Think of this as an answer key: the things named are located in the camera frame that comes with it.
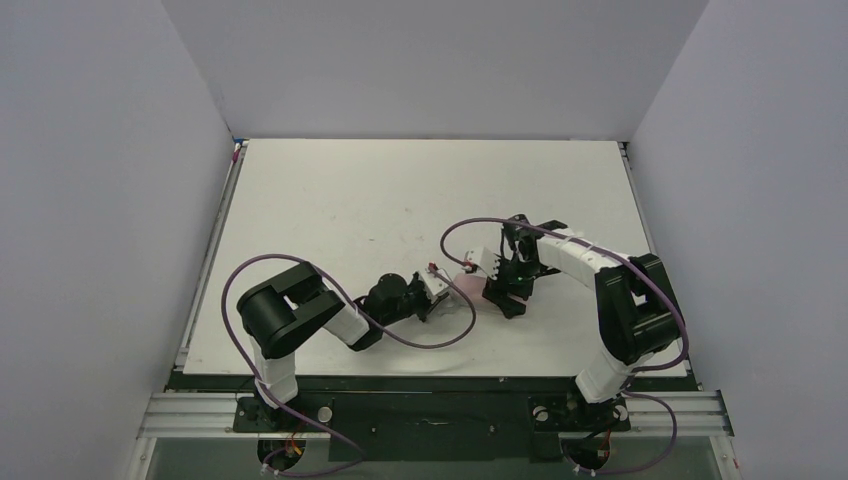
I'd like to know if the pink umbrella case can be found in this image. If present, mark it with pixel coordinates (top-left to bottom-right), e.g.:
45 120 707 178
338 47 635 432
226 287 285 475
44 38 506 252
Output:
449 273 527 313

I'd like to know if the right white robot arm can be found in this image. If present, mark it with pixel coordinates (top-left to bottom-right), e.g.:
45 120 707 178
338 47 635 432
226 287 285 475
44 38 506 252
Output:
467 214 684 404

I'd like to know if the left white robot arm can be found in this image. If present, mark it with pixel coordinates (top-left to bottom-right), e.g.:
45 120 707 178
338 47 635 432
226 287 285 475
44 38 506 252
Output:
236 262 450 410

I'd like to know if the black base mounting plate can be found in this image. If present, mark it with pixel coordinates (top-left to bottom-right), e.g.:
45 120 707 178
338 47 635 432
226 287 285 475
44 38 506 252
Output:
166 372 682 470

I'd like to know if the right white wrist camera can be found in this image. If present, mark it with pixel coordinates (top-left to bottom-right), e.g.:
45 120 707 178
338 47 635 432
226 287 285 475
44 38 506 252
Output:
462 246 502 280

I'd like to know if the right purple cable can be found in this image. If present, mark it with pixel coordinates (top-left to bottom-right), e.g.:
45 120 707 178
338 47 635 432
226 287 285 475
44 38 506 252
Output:
439 217 690 477

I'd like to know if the purple cable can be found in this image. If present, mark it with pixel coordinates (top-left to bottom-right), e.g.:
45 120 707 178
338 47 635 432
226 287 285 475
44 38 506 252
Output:
439 217 690 477
220 254 478 478

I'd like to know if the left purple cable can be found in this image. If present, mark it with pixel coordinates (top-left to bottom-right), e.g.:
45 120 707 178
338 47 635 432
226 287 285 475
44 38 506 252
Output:
220 254 478 478

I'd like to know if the aluminium extrusion rail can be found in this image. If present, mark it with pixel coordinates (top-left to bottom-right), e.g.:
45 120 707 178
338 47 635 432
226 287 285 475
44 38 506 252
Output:
125 139 735 480

